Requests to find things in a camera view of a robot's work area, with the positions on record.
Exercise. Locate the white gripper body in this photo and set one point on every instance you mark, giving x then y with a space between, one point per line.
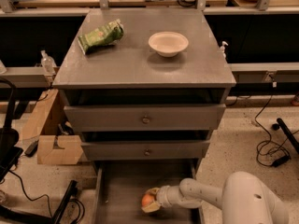
163 195

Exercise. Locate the orange fruit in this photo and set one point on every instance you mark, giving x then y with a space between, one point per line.
147 199

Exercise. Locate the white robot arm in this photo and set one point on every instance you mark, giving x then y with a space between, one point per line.
243 199

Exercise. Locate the grey open bottom drawer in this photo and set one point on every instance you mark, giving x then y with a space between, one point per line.
121 185

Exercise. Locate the grey drawer cabinet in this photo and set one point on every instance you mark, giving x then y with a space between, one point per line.
132 73

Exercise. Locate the wooden block piece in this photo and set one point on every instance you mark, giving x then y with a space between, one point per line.
59 150

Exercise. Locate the black power brick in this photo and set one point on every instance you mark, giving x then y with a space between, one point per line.
31 150

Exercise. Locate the white bowl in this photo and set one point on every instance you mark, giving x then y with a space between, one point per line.
168 44

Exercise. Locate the black chair base left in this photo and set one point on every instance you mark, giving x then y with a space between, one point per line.
9 137

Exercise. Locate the white pump bottle right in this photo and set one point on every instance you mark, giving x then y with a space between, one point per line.
223 47

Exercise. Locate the green snack bag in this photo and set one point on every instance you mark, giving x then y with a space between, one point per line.
102 36

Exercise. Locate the clear sanitizer bottle left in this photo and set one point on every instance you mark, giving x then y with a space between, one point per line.
47 62

